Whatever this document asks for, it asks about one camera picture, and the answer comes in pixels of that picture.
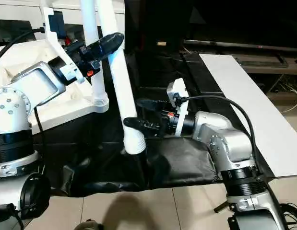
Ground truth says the black stand leg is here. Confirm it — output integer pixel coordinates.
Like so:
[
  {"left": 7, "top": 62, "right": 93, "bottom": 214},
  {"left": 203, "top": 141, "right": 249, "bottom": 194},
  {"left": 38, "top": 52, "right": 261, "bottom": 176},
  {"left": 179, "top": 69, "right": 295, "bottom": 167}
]
[{"left": 214, "top": 201, "right": 231, "bottom": 214}]

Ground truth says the white plastic table leg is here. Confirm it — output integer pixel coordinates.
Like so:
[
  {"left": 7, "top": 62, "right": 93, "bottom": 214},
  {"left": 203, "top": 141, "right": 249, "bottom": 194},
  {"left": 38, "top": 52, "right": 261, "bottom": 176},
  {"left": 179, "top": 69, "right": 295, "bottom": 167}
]
[
  {"left": 95, "top": 0, "right": 148, "bottom": 155},
  {"left": 80, "top": 0, "right": 110, "bottom": 113}
]

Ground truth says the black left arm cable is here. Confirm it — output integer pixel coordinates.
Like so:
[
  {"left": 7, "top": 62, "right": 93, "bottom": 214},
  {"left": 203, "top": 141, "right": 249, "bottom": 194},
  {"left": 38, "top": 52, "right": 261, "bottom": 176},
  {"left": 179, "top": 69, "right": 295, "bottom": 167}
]
[{"left": 0, "top": 27, "right": 46, "bottom": 68}]

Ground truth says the flat white board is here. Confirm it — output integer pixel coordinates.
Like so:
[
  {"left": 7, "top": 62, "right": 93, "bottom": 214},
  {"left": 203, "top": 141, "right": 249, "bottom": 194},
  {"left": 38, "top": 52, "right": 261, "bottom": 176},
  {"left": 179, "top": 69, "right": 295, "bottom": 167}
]
[{"left": 199, "top": 54, "right": 297, "bottom": 179}]

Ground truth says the white cabinet with glass doors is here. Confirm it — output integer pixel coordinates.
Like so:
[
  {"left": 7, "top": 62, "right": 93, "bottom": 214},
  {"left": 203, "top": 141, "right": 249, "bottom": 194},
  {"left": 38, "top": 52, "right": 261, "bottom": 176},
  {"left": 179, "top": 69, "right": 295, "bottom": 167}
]
[{"left": 0, "top": 0, "right": 126, "bottom": 46}]

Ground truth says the black work mat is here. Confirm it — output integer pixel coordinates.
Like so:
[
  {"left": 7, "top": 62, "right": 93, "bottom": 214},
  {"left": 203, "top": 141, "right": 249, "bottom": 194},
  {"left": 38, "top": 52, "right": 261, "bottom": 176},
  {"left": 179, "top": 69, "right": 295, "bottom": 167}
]
[{"left": 33, "top": 48, "right": 274, "bottom": 197}]

